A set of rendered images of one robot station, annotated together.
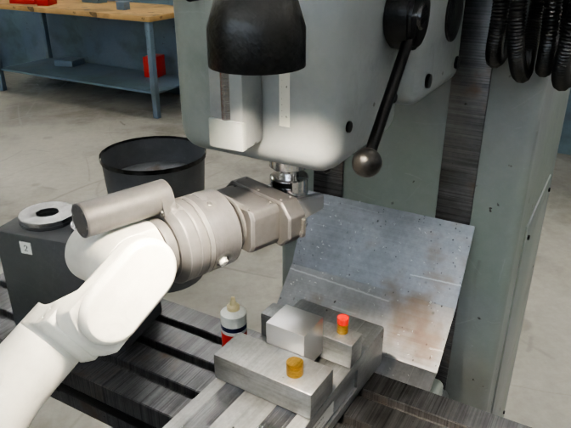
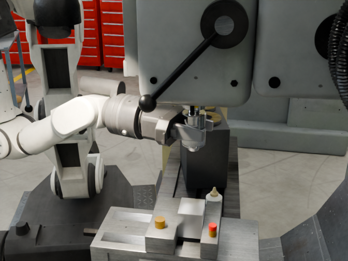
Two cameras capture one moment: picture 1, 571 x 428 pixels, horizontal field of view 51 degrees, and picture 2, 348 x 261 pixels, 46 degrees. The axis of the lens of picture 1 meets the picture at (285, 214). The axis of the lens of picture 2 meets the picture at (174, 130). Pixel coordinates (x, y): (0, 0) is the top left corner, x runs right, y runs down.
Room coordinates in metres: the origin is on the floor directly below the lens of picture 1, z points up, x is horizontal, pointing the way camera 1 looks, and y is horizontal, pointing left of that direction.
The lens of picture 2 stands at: (0.36, -0.68, 1.56)
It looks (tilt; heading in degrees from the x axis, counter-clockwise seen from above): 24 degrees down; 67
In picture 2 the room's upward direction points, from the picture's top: straight up
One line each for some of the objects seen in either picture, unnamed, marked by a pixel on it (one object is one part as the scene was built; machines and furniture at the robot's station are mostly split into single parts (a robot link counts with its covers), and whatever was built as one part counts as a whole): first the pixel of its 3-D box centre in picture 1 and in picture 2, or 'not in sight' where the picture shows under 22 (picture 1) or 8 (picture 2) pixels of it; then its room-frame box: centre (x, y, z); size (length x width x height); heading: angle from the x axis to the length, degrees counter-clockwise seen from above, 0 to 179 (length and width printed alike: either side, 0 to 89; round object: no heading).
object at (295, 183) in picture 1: (289, 177); (193, 114); (0.68, 0.00, 1.26); 0.05 x 0.05 x 0.01
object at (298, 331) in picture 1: (294, 337); (191, 217); (0.68, -0.01, 1.03); 0.06 x 0.05 x 0.06; 58
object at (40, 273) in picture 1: (81, 270); (202, 141); (0.88, 0.34, 1.02); 0.22 x 0.12 x 0.20; 71
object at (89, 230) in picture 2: not in sight; (92, 232); (0.49, 0.11, 0.96); 0.04 x 0.02 x 0.02; 148
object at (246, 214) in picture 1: (230, 223); (152, 121); (0.62, 0.06, 1.23); 0.13 x 0.12 x 0.10; 43
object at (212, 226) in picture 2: (342, 324); (212, 230); (0.69, -0.08, 1.04); 0.02 x 0.02 x 0.03
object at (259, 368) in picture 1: (272, 373); (165, 223); (0.63, 0.02, 1.01); 0.15 x 0.06 x 0.04; 58
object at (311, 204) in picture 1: (306, 208); (187, 134); (0.66, -0.03, 1.23); 0.06 x 0.02 x 0.03; 133
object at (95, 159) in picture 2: not in sight; (78, 175); (0.57, 0.88, 0.68); 0.21 x 0.20 x 0.13; 73
